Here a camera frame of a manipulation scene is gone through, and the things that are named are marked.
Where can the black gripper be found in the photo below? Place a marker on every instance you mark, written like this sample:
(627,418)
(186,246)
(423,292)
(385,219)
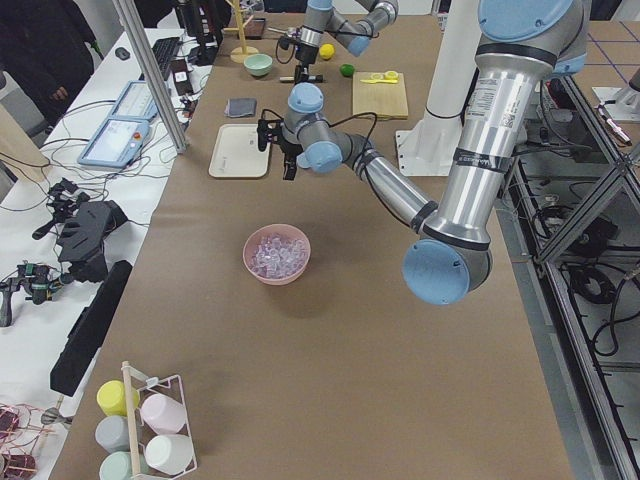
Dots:
(303,54)
(289,150)

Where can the steel muddler black tip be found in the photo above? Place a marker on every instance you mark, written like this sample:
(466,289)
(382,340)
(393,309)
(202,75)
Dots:
(309,79)

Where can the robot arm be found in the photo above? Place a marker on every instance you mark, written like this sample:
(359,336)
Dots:
(522,43)
(321,17)

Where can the pile of clear ice cubes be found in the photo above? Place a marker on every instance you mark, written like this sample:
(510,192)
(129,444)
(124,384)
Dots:
(277,256)

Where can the pink cup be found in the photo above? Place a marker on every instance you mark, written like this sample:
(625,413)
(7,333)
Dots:
(163,414)

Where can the yellow cup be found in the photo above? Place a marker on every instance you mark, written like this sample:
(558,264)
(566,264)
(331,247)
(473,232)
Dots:
(111,398)

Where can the white cup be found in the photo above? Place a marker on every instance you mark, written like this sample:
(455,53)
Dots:
(170,454)

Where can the grey cup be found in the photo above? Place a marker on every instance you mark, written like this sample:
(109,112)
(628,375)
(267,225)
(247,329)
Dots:
(112,434)

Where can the mint cup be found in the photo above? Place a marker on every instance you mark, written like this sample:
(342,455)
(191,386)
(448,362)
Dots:
(116,466)

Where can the mint green bowl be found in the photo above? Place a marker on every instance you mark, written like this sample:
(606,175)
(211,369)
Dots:
(258,65)

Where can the green lime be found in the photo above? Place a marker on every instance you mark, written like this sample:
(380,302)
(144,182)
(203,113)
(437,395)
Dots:
(347,70)

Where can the cream rabbit tray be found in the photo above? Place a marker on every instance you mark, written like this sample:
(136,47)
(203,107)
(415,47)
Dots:
(236,154)

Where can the yellow plastic knife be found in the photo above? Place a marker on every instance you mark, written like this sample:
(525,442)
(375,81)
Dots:
(369,81)

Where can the wooden mug tree stand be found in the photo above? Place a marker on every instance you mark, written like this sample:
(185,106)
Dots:
(243,18)

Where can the grey folded cloth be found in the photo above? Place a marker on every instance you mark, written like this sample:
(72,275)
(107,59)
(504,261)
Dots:
(240,107)

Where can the wooden cutting board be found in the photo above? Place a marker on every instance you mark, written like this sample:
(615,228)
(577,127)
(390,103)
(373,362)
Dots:
(386,100)

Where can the pink bowl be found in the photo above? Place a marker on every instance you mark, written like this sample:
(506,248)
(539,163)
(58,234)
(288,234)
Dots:
(283,229)

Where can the black keyboard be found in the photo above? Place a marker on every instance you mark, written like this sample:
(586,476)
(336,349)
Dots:
(164,51)

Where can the blue teach pendant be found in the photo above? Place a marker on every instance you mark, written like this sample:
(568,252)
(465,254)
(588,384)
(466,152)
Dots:
(135,101)
(115,144)

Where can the computer mouse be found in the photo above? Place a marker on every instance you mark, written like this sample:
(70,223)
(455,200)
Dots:
(122,53)

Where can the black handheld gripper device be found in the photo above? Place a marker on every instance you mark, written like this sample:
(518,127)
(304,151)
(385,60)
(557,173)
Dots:
(86,224)

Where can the black long bar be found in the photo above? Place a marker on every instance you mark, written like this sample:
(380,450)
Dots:
(88,333)

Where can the small black handheld gripper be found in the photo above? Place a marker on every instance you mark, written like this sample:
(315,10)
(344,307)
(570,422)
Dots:
(36,281)

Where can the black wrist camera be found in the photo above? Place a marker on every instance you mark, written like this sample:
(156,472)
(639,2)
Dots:
(269,129)

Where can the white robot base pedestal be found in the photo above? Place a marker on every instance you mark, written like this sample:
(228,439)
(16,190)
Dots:
(428,148)

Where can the aluminium frame post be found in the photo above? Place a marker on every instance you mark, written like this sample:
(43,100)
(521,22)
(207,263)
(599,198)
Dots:
(132,24)

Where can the white wire cup rack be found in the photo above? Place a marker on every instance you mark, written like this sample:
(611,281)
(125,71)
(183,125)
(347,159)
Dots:
(138,386)

